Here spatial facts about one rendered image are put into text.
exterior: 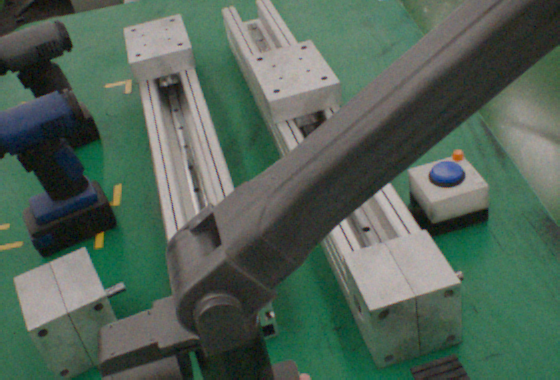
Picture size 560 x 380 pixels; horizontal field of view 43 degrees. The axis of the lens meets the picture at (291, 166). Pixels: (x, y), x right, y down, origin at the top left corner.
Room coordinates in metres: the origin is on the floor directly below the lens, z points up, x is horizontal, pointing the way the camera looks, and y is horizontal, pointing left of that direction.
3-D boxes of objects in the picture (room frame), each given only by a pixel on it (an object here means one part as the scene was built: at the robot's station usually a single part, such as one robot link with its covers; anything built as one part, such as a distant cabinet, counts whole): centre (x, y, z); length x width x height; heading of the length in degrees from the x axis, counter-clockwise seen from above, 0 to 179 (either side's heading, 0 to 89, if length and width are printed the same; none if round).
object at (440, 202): (0.73, -0.19, 0.81); 0.10 x 0.08 x 0.06; 98
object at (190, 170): (0.96, 0.16, 0.82); 0.80 x 0.10 x 0.09; 8
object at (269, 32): (0.99, -0.03, 0.82); 0.80 x 0.10 x 0.09; 8
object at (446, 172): (0.73, -0.20, 0.84); 0.04 x 0.04 x 0.02
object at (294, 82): (0.99, -0.03, 0.87); 0.16 x 0.11 x 0.07; 8
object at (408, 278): (0.55, -0.10, 0.83); 0.12 x 0.09 x 0.10; 98
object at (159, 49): (1.21, 0.20, 0.87); 0.16 x 0.11 x 0.07; 8
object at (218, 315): (0.39, 0.12, 1.02); 0.12 x 0.09 x 0.12; 98
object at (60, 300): (0.63, 0.28, 0.83); 0.11 x 0.10 x 0.10; 111
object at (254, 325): (0.39, 0.08, 0.98); 0.07 x 0.06 x 0.07; 98
